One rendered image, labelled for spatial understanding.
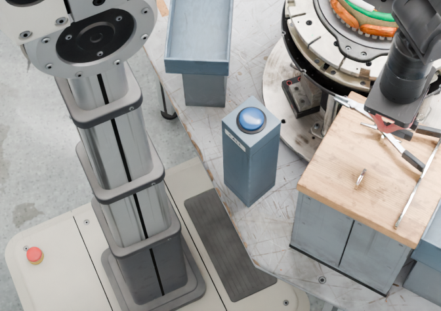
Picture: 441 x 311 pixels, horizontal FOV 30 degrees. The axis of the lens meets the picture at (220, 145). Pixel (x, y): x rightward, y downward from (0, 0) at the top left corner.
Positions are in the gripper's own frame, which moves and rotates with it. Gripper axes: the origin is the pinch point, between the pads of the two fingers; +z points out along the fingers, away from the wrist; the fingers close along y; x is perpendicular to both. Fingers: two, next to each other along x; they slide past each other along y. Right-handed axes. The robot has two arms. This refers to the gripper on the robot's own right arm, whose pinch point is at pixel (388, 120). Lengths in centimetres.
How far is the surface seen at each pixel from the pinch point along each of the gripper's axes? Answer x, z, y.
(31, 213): 88, 118, -5
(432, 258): -14.1, 16.1, -9.4
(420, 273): -14.3, 29.7, -6.6
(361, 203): -1.3, 11.2, -8.4
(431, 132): -6.1, 8.1, 6.1
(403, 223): -8.1, 11.2, -8.4
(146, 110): 75, 116, 41
